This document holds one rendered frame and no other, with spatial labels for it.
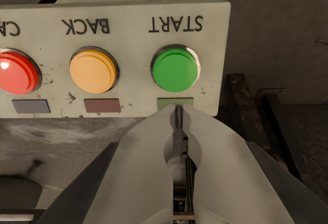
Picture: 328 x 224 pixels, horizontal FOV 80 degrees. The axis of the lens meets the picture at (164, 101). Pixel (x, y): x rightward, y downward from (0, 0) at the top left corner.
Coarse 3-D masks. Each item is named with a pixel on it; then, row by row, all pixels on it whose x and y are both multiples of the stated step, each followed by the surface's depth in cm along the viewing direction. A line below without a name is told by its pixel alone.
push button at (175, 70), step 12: (180, 48) 17; (156, 60) 17; (168, 60) 17; (180, 60) 17; (192, 60) 17; (156, 72) 17; (168, 72) 17; (180, 72) 17; (192, 72) 17; (168, 84) 18; (180, 84) 18; (192, 84) 18
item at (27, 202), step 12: (0, 180) 215; (12, 180) 217; (24, 180) 224; (0, 192) 208; (12, 192) 212; (24, 192) 219; (36, 192) 232; (0, 204) 202; (12, 204) 207; (24, 204) 216; (36, 204) 234
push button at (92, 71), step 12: (72, 60) 17; (84, 60) 17; (96, 60) 17; (108, 60) 17; (72, 72) 17; (84, 72) 17; (96, 72) 17; (108, 72) 17; (84, 84) 18; (96, 84) 18; (108, 84) 18
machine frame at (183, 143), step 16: (224, 112) 113; (288, 112) 112; (304, 112) 111; (320, 112) 111; (272, 128) 105; (304, 128) 104; (320, 128) 104; (272, 144) 99; (304, 144) 99; (320, 144) 98; (320, 160) 93; (192, 176) 104; (320, 176) 88; (192, 192) 100; (192, 208) 112
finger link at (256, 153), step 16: (256, 144) 8; (256, 160) 8; (272, 160) 8; (272, 176) 7; (288, 176) 7; (288, 192) 6; (304, 192) 6; (288, 208) 6; (304, 208) 6; (320, 208) 6
